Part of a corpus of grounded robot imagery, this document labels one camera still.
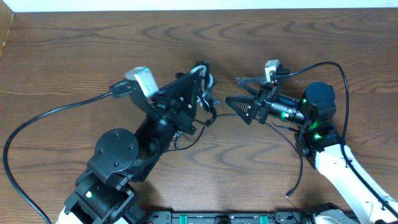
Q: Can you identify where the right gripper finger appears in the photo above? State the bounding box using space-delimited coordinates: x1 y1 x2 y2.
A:
237 77 271 95
224 96 259 125

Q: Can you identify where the white cable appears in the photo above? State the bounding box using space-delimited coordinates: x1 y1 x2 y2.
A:
190 64 215 108

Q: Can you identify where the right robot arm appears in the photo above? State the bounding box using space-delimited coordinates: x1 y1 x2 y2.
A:
224 60 397 223

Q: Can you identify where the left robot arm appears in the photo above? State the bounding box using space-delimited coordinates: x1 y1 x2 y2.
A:
57 65 216 223

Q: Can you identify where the cardboard panel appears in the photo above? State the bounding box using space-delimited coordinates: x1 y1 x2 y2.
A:
0 0 14 56

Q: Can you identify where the left camera cable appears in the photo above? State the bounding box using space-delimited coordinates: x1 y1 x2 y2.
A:
2 91 114 224

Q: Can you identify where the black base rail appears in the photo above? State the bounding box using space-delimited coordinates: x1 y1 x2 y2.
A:
143 209 359 224

